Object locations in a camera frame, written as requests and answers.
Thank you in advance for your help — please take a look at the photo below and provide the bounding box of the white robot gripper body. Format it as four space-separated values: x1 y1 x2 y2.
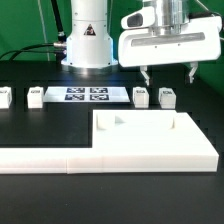
118 8 222 67

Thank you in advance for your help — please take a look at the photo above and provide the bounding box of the black cable bundle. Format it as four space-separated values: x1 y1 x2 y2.
0 0 69 62

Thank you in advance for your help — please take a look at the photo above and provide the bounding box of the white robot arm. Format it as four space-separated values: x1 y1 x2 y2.
62 0 222 76

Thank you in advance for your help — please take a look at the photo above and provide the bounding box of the white marker sheet with tags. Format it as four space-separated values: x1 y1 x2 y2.
44 87 129 102

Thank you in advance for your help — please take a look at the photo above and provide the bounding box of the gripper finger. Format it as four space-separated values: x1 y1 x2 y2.
186 62 198 84
140 66 150 86

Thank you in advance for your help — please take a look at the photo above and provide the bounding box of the white L-shaped obstacle fence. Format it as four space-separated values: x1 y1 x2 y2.
0 112 220 175

